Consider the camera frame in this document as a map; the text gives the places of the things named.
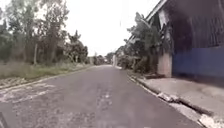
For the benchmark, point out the grey asphalt road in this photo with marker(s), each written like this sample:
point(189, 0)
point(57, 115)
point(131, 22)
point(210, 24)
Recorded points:
point(100, 100)

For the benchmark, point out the bushes beside building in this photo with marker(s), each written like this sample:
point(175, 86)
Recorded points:
point(141, 46)

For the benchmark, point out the concrete driveway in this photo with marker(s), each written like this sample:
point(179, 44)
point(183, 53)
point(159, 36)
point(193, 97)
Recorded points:
point(190, 91)

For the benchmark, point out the grass verge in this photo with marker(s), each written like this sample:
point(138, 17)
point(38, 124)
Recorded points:
point(30, 70)

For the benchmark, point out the building with blue wall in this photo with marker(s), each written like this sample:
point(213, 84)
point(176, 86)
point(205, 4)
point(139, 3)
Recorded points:
point(193, 40)

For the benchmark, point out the row of trees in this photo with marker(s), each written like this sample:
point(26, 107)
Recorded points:
point(36, 33)

